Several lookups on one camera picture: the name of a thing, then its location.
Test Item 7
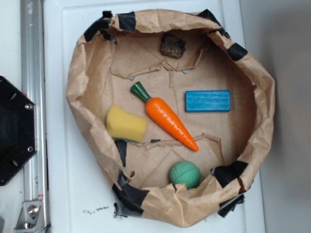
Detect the dark brown rock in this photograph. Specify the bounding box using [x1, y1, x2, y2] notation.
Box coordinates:
[160, 33, 187, 59]

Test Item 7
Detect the orange toy carrot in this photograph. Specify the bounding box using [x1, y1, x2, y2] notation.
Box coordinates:
[130, 82, 199, 151]

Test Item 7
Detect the brown paper bag liner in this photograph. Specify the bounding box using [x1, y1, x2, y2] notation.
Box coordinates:
[66, 9, 275, 227]

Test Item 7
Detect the yellow sponge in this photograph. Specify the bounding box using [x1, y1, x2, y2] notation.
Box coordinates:
[106, 105, 147, 143]

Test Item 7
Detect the blue rectangular block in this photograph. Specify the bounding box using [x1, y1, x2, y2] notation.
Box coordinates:
[185, 90, 231, 112]

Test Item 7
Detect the green rubber ball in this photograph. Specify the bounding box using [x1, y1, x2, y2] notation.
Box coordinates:
[170, 161, 201, 189]

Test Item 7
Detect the white plastic tray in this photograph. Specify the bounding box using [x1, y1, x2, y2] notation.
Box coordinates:
[43, 0, 265, 233]

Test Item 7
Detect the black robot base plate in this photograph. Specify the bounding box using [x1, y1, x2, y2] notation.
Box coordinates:
[0, 76, 36, 186]

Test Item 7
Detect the aluminium extrusion rail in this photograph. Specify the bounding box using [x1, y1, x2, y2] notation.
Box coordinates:
[20, 0, 51, 233]

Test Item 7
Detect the metal corner bracket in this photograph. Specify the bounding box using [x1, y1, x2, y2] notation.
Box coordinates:
[14, 200, 46, 233]

